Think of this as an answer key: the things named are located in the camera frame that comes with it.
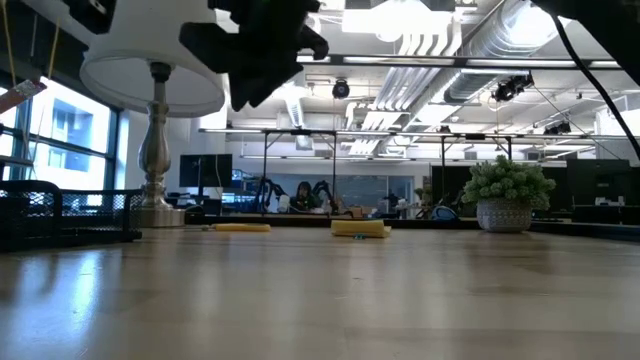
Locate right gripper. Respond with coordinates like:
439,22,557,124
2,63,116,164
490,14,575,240
178,0,330,113

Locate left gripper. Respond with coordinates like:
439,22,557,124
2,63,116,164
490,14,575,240
62,0,119,35

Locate yellow-handled scissors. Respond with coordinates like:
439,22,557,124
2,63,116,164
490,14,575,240
202,222,273,234

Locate yellow sticky note pad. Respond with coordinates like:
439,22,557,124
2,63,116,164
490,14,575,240
329,218,393,239

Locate black mesh desk organizer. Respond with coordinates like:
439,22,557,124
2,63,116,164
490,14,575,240
0,179,145,254

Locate black monitor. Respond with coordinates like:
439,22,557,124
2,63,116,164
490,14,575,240
566,158,632,206
178,153,234,189

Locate white shade table lamp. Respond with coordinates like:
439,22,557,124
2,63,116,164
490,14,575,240
19,0,227,229

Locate large window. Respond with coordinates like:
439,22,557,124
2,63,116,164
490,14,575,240
0,74,119,191

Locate person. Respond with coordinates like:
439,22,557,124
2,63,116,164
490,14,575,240
289,180,321,214

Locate black overhead crossbar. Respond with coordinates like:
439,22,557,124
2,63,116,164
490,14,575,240
294,53,640,71

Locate black ceiling-mounted device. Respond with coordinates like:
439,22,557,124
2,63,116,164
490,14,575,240
492,73,535,104
543,121,574,136

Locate green potted plant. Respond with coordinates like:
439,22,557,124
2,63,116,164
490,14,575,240
460,154,557,234

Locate thin yellow hanging cord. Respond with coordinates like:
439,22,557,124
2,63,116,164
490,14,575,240
0,0,14,86
47,22,61,81

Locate background black workstation frame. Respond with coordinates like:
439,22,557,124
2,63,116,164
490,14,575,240
439,132,514,171
259,128,339,216

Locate black aluminium table frame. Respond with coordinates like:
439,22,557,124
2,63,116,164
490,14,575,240
184,213,640,244

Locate right arm shoulder cable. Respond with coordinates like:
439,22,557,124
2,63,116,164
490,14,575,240
549,14,640,161

